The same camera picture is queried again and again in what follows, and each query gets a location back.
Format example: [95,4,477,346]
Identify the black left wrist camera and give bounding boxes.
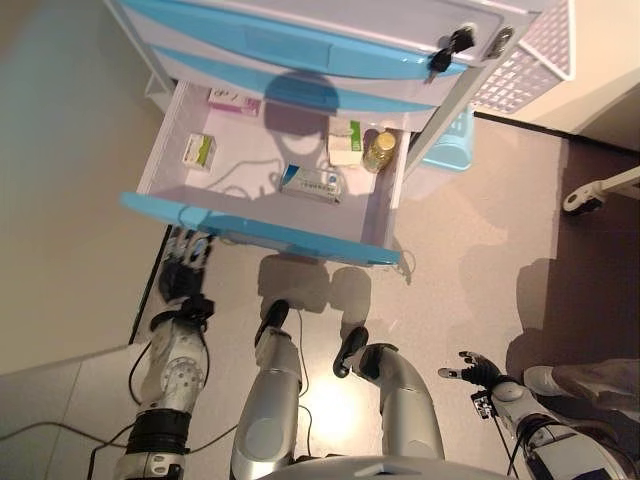
[182,297,216,319]

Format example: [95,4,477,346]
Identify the silver robot right leg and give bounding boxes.
[333,326,446,461]

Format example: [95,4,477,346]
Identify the tall green white medicine box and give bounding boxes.
[328,119,364,169]

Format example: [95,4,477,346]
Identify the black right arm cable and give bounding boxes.
[494,414,519,476]

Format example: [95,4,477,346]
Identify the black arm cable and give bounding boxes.
[128,339,154,406]
[494,414,519,476]

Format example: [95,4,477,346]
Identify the light blue waste bin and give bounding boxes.
[419,107,476,174]

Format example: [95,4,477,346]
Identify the pink and white medicine box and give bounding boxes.
[207,87,262,117]

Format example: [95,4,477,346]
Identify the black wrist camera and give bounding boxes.
[470,392,496,419]
[182,297,216,319]

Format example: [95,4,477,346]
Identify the person in brown trousers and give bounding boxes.
[523,357,640,480]

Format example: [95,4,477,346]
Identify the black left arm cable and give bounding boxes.
[128,339,154,406]

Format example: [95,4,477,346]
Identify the white hospital bed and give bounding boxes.
[562,164,640,216]

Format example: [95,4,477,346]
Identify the thin black leg cable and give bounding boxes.
[294,307,315,459]

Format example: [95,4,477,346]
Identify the white lattice basket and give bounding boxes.
[469,0,576,114]

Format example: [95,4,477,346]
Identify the silver robot leg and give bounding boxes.
[230,298,305,480]
[333,326,446,461]

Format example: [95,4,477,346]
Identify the blue-fronted cart drawer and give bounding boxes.
[118,79,416,266]

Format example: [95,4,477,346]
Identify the grey robot torso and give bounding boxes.
[259,453,506,480]

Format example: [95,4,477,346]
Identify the silver robot left leg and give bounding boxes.
[230,298,305,480]

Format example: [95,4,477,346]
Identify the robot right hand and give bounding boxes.
[438,351,501,389]

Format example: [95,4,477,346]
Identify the small green white medicine box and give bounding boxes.
[182,133,219,174]

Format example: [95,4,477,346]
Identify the white and blue medical cart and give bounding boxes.
[102,0,544,211]

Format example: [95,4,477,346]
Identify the black keys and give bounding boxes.
[423,23,476,84]

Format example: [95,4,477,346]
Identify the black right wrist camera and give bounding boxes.
[470,392,496,419]

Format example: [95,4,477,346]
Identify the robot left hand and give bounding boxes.
[158,227,217,304]

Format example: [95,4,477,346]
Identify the blue and white medicine box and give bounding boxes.
[278,164,346,205]

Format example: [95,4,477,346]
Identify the yellow medicine bottle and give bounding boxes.
[362,129,396,174]

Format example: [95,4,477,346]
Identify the black floor cable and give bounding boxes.
[0,421,241,480]

